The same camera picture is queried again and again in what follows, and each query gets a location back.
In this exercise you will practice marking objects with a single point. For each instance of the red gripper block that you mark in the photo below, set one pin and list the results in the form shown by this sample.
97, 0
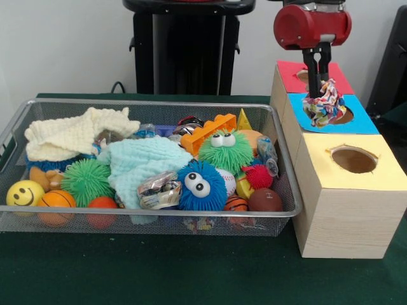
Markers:
308, 28

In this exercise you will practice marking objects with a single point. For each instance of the multicolour patterned cloth scrap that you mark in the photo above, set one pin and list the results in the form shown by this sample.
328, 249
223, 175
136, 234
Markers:
324, 108

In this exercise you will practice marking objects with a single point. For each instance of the wooden box with three holes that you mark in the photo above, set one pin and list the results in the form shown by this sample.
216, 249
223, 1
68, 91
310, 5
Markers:
349, 222

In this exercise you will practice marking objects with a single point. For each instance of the clear mesh bin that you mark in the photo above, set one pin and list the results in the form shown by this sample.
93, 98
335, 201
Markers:
143, 109

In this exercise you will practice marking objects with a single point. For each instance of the black flat stand bar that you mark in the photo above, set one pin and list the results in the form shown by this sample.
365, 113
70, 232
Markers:
388, 63

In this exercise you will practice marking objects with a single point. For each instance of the dark green table cloth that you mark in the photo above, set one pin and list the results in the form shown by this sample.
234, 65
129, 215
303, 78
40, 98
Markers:
159, 273
394, 127

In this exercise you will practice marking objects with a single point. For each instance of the green spiky toy with eyes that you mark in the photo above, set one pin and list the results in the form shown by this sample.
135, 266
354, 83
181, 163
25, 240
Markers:
235, 155

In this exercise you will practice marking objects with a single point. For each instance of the orange toothed toy block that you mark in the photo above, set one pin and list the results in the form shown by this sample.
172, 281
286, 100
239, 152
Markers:
203, 136

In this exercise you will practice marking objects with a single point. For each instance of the brown toy football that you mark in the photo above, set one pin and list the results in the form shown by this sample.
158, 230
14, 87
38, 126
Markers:
265, 200

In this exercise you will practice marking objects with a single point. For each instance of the blue spiky toy with eyes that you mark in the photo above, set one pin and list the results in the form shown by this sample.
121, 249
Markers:
200, 197

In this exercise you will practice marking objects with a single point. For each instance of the light blue cloth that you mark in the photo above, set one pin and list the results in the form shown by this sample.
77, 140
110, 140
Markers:
143, 162

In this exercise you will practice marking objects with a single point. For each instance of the crushed silver drink can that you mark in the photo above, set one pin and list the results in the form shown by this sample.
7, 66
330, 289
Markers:
159, 190

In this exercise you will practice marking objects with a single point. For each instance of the small red-orange ball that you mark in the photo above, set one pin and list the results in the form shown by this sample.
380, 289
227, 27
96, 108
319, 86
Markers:
101, 203

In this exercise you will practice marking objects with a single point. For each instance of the cream cloth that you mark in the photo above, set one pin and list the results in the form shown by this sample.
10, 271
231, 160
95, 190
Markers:
63, 136

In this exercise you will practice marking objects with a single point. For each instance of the orange toy basketball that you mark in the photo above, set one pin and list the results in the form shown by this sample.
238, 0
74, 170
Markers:
57, 200

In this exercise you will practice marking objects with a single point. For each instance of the yellow smiley ball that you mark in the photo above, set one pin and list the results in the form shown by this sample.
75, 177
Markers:
25, 193

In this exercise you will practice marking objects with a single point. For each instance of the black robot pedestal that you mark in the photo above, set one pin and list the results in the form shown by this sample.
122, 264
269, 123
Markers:
190, 47

